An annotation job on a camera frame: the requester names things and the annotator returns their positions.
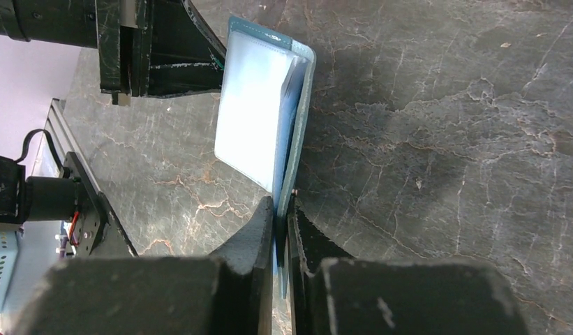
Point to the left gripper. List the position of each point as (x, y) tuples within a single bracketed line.
[(187, 57)]

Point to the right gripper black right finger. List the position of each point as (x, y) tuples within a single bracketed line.
[(332, 292)]

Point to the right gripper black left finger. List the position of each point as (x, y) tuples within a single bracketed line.
[(228, 291)]

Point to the blue card holder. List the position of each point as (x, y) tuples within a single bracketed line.
[(262, 116)]

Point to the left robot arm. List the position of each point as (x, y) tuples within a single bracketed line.
[(57, 21)]

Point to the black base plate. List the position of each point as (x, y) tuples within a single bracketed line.
[(96, 230)]

